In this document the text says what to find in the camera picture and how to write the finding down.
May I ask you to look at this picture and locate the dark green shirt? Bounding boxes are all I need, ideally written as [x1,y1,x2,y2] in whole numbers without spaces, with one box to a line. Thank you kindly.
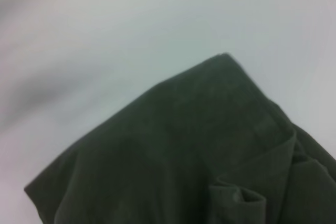
[23,52,336,224]

